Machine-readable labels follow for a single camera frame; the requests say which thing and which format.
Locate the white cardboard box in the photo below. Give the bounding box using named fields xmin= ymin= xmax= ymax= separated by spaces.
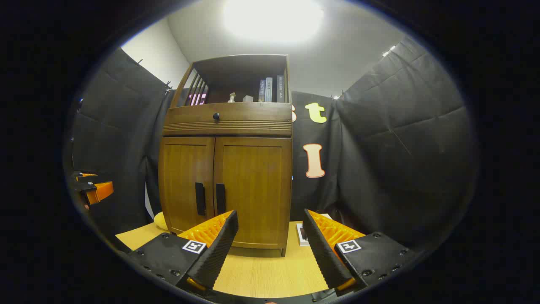
xmin=296 ymin=213 xmax=334 ymax=247

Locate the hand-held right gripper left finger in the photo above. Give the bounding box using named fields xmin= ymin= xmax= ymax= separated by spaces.
xmin=127 ymin=210 xmax=239 ymax=293

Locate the wooden double-door shoe cabinet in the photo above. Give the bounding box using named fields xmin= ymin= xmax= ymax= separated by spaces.
xmin=158 ymin=54 xmax=293 ymax=257

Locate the ceiling light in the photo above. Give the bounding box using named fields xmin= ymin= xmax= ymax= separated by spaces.
xmin=221 ymin=0 xmax=325 ymax=43

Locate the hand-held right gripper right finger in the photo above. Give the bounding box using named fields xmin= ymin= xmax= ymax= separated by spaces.
xmin=303 ymin=209 xmax=422 ymax=292

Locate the wooden cabinet door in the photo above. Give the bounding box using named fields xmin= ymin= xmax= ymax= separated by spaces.
xmin=213 ymin=136 xmax=292 ymax=250
xmin=159 ymin=136 xmax=216 ymax=235

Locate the wooden cabinet drawer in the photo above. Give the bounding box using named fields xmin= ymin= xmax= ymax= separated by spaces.
xmin=162 ymin=102 xmax=292 ymax=136

